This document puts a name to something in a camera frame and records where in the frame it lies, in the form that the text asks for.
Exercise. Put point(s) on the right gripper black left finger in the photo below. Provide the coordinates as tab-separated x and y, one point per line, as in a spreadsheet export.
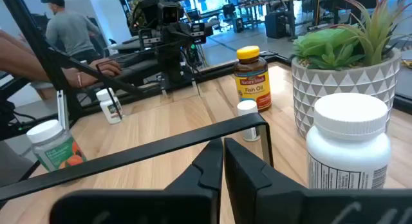
193	198

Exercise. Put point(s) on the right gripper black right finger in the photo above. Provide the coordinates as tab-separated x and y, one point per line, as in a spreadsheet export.
257	198

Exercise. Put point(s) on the small white pill bottle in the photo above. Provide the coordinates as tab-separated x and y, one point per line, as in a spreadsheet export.
247	108

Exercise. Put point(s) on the large white pill bottle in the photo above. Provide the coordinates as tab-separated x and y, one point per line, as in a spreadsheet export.
347	153

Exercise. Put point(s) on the medium white pill bottle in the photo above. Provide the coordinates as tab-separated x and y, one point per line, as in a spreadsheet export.
107	105

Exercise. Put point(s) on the fish oil bottle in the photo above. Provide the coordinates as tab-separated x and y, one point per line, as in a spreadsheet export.
252	85

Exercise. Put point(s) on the gummies bottle with green label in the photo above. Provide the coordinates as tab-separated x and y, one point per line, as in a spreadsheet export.
54	150

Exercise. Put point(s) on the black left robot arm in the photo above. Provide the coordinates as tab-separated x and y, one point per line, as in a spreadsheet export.
170	56

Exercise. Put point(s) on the person's forearm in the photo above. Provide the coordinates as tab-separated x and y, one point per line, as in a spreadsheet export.
19	56

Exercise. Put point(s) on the black metal shelf, wood board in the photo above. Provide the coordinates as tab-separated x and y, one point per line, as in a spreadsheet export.
161	146

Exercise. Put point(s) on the person's hand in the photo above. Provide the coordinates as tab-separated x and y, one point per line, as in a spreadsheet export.
96	71

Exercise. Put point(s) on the person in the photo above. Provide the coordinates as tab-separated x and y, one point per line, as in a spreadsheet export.
71	31

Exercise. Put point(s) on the black equipment case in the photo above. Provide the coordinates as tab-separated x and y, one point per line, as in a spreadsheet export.
278	24

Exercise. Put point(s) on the succulent in patterned grey pot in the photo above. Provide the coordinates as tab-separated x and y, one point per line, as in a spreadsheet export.
338	89

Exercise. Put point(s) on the black rig frame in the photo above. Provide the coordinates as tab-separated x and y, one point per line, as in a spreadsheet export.
40	40

